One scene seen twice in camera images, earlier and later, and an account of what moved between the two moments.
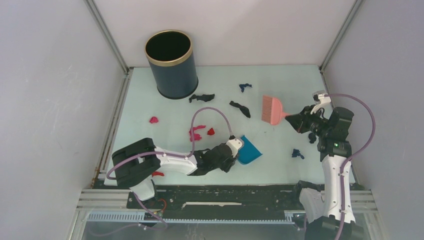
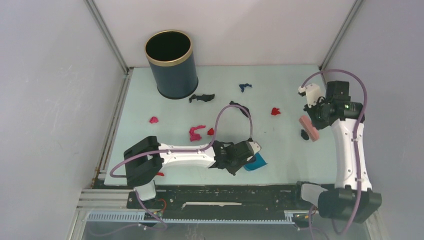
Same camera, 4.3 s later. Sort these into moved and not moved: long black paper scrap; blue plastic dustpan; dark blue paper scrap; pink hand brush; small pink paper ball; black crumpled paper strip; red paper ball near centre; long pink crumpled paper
Moved: blue plastic dustpan; pink hand brush
Not moved: black crumpled paper strip; red paper ball near centre; long pink crumpled paper; long black paper scrap; small pink paper ball; dark blue paper scrap
